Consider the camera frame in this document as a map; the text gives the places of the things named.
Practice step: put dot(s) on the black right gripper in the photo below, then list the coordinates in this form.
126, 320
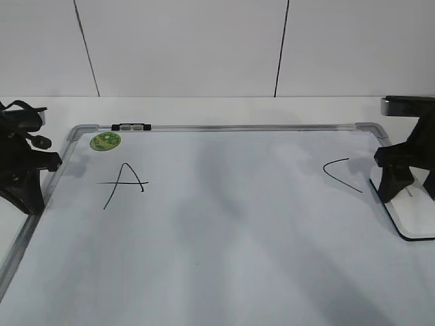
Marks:
417, 151

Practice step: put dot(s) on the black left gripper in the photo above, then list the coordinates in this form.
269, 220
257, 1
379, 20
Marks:
23, 155

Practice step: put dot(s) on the white rectangular whiteboard eraser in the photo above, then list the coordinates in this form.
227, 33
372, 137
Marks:
411, 211

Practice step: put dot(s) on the green round magnet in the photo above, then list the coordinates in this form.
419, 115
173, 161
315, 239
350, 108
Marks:
105, 141

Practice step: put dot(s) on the black silver board hanger clip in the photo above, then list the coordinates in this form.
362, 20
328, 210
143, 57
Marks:
131, 127

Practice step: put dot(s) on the white aluminium-framed whiteboard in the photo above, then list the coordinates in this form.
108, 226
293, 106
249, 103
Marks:
249, 225

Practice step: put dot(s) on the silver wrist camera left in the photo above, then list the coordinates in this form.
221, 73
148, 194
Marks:
31, 120

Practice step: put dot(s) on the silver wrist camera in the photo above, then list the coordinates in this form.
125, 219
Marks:
31, 120
407, 106

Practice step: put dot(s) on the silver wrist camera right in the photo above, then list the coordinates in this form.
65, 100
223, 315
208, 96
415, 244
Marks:
407, 106

